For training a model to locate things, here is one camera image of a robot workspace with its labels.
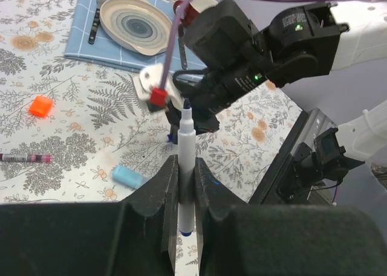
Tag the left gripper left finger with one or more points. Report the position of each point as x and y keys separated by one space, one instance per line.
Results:
x=135 y=236

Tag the knife black handle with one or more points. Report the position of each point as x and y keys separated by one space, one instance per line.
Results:
x=182 y=50

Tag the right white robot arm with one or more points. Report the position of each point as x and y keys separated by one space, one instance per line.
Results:
x=301 y=42

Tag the beige plate blue rings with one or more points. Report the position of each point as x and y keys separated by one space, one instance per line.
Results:
x=136 y=23

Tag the red white mug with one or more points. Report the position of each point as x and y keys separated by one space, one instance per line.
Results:
x=194 y=8

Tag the blue marker cap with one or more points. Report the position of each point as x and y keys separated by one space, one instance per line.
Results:
x=172 y=139

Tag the pink pen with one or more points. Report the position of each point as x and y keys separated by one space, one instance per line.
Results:
x=25 y=158

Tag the white blue marker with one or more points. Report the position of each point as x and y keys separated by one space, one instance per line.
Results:
x=186 y=163

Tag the blue checked cloth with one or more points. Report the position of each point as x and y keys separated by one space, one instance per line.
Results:
x=132 y=34

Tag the light blue highlighter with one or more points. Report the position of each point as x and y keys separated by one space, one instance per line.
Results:
x=128 y=177

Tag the fork black handle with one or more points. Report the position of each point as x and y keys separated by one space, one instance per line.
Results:
x=96 y=22

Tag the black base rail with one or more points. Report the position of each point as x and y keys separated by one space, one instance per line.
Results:
x=307 y=126

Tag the orange highlighter cap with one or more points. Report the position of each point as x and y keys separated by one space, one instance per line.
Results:
x=41 y=106

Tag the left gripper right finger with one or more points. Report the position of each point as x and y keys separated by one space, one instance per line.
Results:
x=237 y=238

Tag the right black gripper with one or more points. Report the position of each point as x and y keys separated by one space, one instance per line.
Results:
x=201 y=124

